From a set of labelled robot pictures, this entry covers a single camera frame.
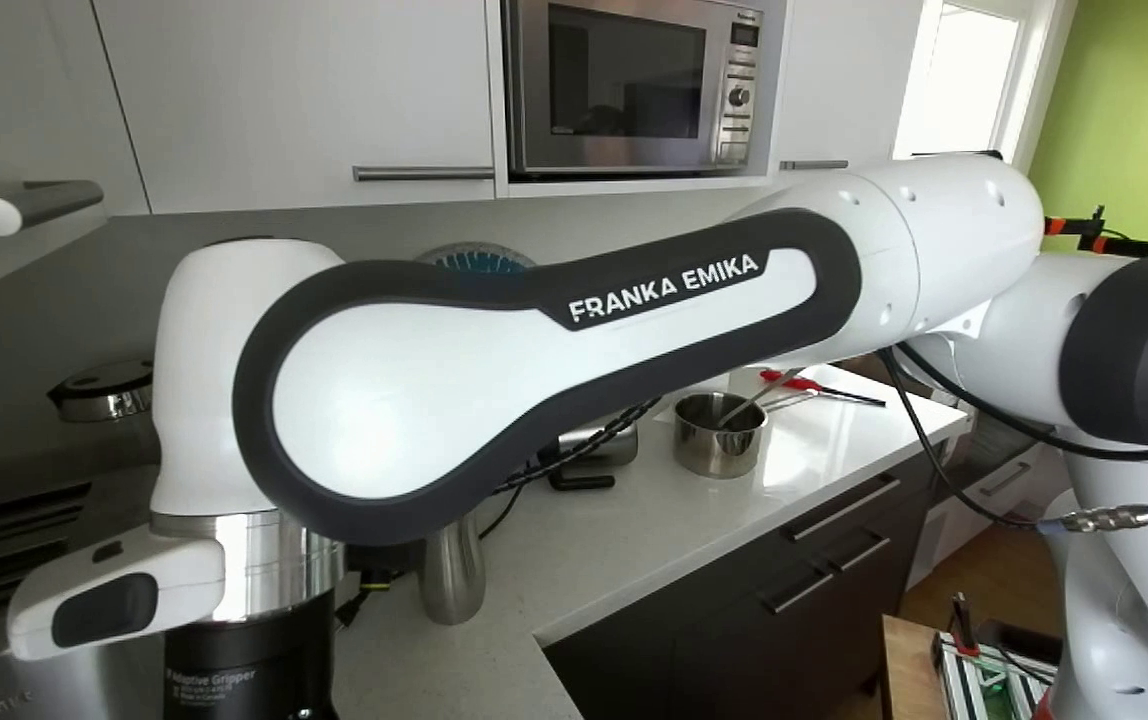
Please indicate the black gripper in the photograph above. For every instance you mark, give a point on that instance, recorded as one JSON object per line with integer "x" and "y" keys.
{"x": 254, "y": 672}

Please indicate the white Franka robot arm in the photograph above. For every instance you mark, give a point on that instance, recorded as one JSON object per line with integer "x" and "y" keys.
{"x": 466, "y": 373}

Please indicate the dark lower cabinet drawers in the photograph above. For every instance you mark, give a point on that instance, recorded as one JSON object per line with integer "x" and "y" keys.
{"x": 733, "y": 614}

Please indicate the stainless steel saucepan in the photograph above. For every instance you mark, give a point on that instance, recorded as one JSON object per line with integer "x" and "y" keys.
{"x": 713, "y": 445}

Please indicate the white upper cabinet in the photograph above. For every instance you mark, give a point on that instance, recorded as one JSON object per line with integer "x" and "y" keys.
{"x": 15, "y": 95}
{"x": 295, "y": 95}

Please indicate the wooden table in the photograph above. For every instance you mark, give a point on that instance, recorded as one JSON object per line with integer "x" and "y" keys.
{"x": 912, "y": 672}

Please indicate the built-in steel microwave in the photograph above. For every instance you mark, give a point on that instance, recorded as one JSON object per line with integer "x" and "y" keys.
{"x": 626, "y": 82}

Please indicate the box of tools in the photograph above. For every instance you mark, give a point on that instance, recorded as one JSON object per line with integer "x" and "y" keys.
{"x": 987, "y": 672}

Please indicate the bright window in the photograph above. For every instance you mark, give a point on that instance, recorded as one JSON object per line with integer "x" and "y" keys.
{"x": 973, "y": 66}

